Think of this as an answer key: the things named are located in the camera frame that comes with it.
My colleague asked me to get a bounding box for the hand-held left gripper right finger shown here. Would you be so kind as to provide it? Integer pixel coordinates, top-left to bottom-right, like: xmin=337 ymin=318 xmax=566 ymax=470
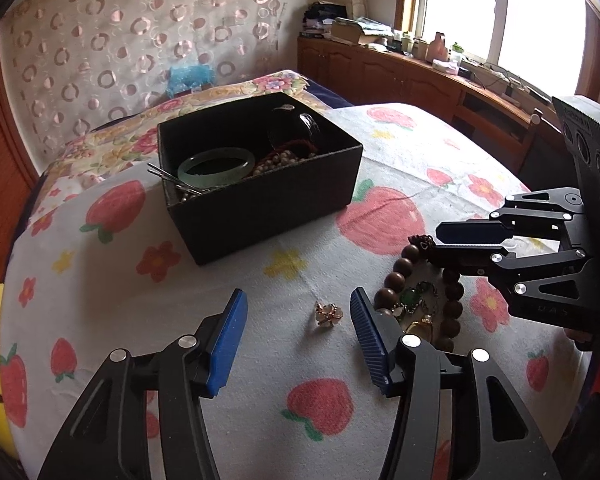
xmin=349 ymin=287 xmax=563 ymax=480

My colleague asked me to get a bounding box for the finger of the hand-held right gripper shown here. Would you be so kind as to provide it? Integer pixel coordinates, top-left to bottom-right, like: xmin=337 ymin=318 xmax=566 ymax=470
xmin=435 ymin=186 xmax=588 ymax=246
xmin=426 ymin=242 xmax=599 ymax=322

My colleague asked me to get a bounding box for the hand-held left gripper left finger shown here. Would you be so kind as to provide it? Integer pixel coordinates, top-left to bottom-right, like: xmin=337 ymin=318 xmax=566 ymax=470
xmin=37 ymin=287 xmax=250 ymax=480

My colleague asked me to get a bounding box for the brown wooden bead bracelet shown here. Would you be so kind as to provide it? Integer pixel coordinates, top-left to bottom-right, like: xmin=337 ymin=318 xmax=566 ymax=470
xmin=372 ymin=234 xmax=467 ymax=357

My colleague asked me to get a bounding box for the small gold ring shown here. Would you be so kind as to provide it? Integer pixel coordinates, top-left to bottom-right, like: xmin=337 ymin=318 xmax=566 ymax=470
xmin=313 ymin=300 xmax=342 ymax=329

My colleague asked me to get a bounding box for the green stone pendant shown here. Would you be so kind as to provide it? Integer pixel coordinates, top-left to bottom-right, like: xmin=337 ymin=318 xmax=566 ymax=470
xmin=392 ymin=282 xmax=439 ymax=322

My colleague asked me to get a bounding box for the black box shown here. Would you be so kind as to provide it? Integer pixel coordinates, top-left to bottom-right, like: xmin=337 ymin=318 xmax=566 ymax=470
xmin=157 ymin=91 xmax=365 ymax=267

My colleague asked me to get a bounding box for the green jade bangle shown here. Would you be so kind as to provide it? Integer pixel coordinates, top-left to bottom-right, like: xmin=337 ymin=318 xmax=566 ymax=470
xmin=177 ymin=148 xmax=257 ymax=191

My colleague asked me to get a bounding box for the metal bangle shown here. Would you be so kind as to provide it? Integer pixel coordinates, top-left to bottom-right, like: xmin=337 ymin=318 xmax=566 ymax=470
xmin=266 ymin=105 xmax=324 ymax=154

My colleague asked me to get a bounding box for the white pearl necklace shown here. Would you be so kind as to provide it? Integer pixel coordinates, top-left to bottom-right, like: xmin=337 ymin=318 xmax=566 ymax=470
xmin=252 ymin=151 xmax=312 ymax=177

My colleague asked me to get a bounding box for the red braided cord bracelet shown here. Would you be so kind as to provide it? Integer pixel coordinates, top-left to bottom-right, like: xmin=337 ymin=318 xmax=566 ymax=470
xmin=272 ymin=140 xmax=317 ymax=159

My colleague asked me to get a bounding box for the strawberry print cloth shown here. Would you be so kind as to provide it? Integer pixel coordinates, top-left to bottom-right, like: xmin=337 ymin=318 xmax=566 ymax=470
xmin=0 ymin=102 xmax=597 ymax=480

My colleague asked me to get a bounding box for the wooden cabinet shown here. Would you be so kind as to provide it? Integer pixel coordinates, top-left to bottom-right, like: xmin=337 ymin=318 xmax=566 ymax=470
xmin=297 ymin=35 xmax=557 ymax=173

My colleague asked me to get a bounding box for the dark blue bed sheet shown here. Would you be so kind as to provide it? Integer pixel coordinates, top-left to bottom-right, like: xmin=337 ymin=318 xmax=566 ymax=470
xmin=305 ymin=77 xmax=357 ymax=109

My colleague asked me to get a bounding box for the window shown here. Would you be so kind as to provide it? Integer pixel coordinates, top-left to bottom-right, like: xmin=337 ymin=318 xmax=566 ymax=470
xmin=394 ymin=0 xmax=600 ymax=87

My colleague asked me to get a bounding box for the pile of dark clothes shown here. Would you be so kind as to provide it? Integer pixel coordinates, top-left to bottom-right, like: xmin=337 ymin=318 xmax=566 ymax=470
xmin=300 ymin=3 xmax=339 ymax=39

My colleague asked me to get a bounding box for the blue ruffled bag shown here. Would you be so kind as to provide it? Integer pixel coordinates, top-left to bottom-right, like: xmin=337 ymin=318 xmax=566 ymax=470
xmin=166 ymin=63 xmax=216 ymax=97

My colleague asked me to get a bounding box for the brown wooden wardrobe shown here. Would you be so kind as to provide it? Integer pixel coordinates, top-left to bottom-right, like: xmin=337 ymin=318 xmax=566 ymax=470
xmin=0 ymin=35 xmax=38 ymax=281

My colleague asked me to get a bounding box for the circle pattern wall cloth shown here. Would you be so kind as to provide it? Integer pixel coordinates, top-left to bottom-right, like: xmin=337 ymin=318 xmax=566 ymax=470
xmin=0 ymin=0 xmax=294 ymax=162

